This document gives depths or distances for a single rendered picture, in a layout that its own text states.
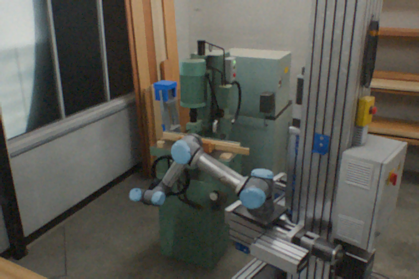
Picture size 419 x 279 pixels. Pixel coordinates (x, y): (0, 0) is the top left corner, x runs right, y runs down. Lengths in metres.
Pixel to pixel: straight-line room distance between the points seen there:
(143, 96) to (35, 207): 1.52
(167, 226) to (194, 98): 1.02
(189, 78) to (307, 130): 0.93
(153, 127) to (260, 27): 1.78
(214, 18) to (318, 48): 3.26
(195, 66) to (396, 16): 2.64
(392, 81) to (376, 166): 2.42
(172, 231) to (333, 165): 1.46
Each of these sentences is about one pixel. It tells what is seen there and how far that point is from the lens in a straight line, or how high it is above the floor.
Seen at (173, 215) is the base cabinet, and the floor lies 0.39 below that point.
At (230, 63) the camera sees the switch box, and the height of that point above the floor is 1.45.
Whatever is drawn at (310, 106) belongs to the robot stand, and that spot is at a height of 1.41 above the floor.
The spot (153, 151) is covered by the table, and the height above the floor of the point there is 0.87.
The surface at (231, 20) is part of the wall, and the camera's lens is 5.00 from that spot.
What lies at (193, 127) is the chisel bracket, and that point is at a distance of 2.72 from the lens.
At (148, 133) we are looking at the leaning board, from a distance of 4.19.
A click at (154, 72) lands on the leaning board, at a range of 4.36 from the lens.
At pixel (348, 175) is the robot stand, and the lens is 1.97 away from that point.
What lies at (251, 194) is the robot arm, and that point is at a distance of 1.94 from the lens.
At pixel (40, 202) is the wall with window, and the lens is 3.54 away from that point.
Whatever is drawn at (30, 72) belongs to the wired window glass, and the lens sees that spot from 3.35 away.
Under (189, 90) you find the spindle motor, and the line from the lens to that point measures 2.62.
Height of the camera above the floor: 1.95
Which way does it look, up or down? 20 degrees down
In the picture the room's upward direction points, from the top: straight up
